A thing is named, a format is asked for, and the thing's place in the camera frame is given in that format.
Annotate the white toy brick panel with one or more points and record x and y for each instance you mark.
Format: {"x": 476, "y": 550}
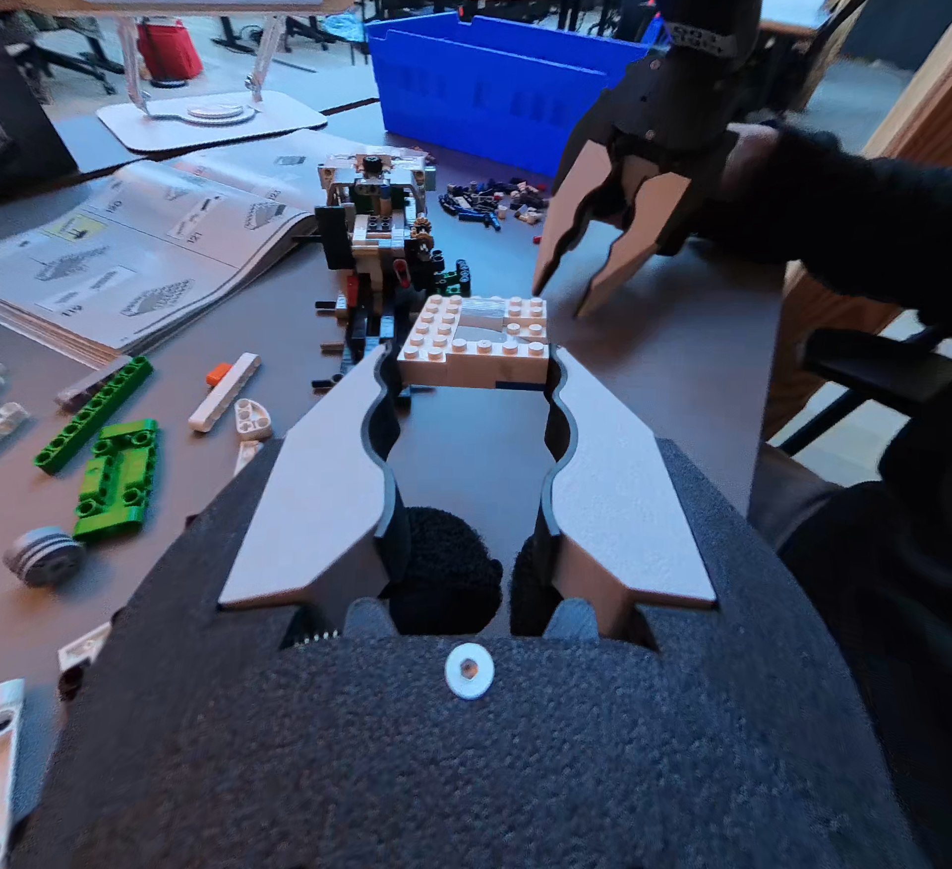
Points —
{"x": 11, "y": 757}

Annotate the red bucket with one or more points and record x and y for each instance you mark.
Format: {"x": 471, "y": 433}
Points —
{"x": 171, "y": 51}

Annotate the green holed toy beam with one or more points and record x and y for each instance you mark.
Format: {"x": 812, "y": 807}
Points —
{"x": 93, "y": 412}

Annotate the person's right forearm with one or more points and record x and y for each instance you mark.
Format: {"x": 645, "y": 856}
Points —
{"x": 855, "y": 214}

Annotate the person's right hand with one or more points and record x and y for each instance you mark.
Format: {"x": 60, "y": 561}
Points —
{"x": 751, "y": 155}

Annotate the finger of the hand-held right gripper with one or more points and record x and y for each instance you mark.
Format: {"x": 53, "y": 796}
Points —
{"x": 573, "y": 214}
{"x": 639, "y": 237}

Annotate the grey toy brick plate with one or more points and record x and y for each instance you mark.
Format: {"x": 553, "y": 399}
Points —
{"x": 89, "y": 386}

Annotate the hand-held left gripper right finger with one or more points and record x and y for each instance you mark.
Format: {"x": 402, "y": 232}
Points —
{"x": 632, "y": 512}

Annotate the blue plastic bin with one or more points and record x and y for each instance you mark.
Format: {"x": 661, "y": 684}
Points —
{"x": 483, "y": 103}

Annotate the green toy brick plate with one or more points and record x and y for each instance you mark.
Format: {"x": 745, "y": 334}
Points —
{"x": 119, "y": 479}

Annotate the building instruction booklet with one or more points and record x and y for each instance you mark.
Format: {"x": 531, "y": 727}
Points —
{"x": 149, "y": 252}

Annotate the white curved toy panel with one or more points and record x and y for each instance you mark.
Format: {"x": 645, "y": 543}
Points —
{"x": 253, "y": 419}

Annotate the pile of small toy pieces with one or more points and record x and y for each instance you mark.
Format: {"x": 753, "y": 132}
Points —
{"x": 491, "y": 203}

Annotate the toy truck chassis model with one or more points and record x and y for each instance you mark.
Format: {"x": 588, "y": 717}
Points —
{"x": 379, "y": 244}

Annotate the grey toy wheel hub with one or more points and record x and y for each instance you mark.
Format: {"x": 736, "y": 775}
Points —
{"x": 44, "y": 558}

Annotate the white toy brick plate assembly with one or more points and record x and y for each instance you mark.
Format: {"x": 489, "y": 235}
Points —
{"x": 476, "y": 367}

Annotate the wooden document stand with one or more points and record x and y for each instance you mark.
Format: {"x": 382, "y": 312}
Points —
{"x": 208, "y": 114}

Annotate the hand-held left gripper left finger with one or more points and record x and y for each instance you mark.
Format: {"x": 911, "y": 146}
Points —
{"x": 312, "y": 497}

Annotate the small orange toy piece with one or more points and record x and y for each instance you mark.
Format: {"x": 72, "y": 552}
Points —
{"x": 219, "y": 374}

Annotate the white narrow toy plate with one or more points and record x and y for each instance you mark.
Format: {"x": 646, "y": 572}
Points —
{"x": 247, "y": 456}

